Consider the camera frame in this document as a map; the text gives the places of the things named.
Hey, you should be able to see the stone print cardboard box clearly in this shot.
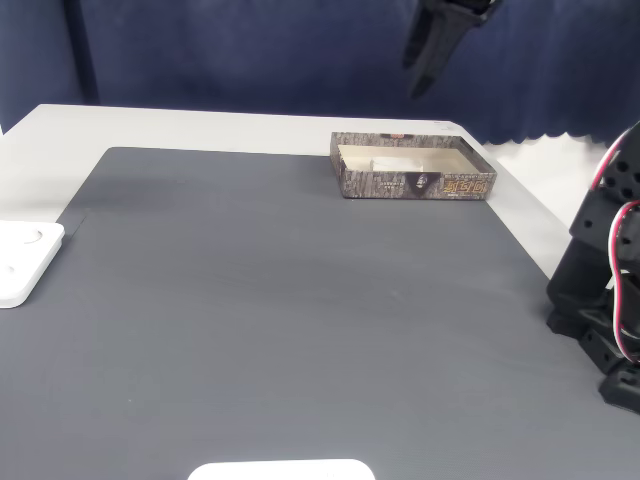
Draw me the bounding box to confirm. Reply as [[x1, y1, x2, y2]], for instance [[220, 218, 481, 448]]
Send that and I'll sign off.
[[329, 131, 499, 201]]

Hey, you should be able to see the dark blue curtain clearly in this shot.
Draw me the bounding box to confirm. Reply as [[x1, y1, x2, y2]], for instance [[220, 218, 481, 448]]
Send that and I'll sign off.
[[0, 0, 640, 146]]

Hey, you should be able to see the grey table mat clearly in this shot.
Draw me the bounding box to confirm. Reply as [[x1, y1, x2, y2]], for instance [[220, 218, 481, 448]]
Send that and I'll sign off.
[[0, 146, 640, 480]]

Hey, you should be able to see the white rounded device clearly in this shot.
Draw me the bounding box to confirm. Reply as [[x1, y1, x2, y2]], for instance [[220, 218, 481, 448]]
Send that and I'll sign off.
[[187, 458, 376, 480]]

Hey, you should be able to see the white tray with round hollows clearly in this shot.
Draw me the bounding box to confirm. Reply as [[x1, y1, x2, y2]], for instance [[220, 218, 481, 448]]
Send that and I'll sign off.
[[0, 220, 66, 310]]

